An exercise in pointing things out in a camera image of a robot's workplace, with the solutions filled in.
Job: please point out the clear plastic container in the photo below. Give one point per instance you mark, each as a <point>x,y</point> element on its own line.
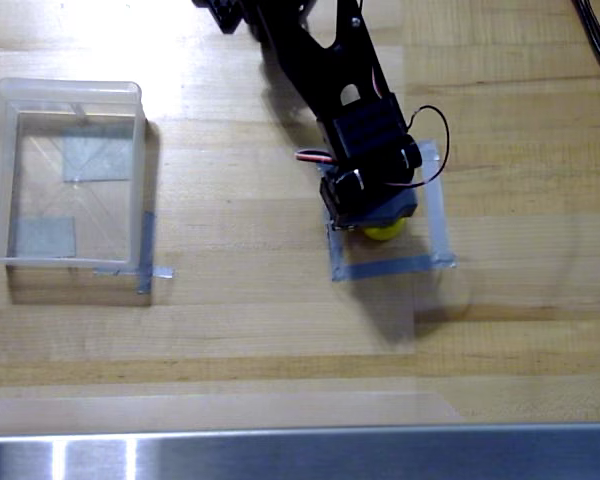
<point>0,175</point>

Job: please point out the grey tape patch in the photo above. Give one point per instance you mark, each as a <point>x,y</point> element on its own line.
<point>45,237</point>
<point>97,155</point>

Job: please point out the shiny metal rail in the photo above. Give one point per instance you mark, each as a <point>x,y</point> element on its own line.
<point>330,455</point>

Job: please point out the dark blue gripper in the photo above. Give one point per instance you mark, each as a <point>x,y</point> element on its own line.
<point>376,210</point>

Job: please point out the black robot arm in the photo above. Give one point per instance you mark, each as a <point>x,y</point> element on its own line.
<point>325,60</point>

